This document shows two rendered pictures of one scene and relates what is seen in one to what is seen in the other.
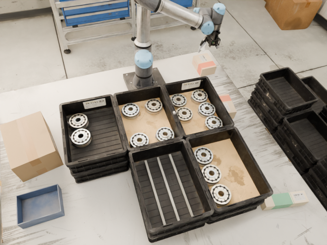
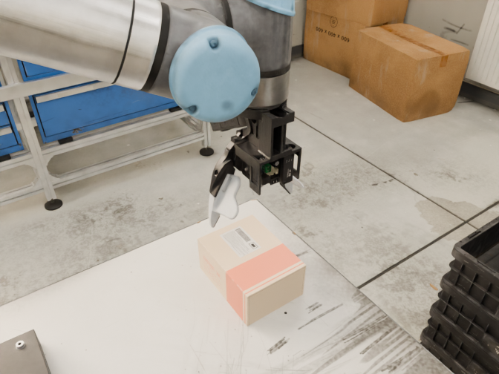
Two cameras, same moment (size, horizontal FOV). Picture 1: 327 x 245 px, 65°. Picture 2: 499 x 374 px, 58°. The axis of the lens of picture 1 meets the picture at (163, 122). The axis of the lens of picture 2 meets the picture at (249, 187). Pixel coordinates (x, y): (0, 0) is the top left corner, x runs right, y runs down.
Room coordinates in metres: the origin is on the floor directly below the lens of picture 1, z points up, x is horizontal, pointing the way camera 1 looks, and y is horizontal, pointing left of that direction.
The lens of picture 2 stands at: (0.99, -0.18, 1.33)
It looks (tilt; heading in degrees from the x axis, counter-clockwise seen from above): 37 degrees down; 351
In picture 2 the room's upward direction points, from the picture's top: straight up
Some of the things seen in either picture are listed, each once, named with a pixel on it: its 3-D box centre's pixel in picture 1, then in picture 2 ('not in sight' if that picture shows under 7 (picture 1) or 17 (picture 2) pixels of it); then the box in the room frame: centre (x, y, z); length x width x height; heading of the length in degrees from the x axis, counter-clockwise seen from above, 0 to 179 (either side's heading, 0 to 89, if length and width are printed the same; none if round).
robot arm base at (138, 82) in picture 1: (143, 77); not in sight; (1.29, 0.16, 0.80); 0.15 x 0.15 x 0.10
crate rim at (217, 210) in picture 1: (226, 165); not in sight; (0.61, -0.33, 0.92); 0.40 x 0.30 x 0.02; 22
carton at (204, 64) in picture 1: (204, 64); (249, 266); (1.54, -0.27, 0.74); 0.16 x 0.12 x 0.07; 25
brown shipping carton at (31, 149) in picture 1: (31, 145); not in sight; (0.69, 0.72, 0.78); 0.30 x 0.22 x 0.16; 34
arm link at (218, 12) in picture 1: (217, 13); (258, 21); (1.52, -0.27, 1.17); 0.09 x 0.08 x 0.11; 100
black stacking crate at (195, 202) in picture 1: (168, 185); not in sight; (0.50, -0.05, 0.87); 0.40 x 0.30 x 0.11; 22
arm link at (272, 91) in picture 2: (215, 25); (261, 83); (1.52, -0.28, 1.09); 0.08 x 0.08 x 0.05
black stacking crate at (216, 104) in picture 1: (195, 110); not in sight; (0.98, -0.18, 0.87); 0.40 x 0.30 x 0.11; 22
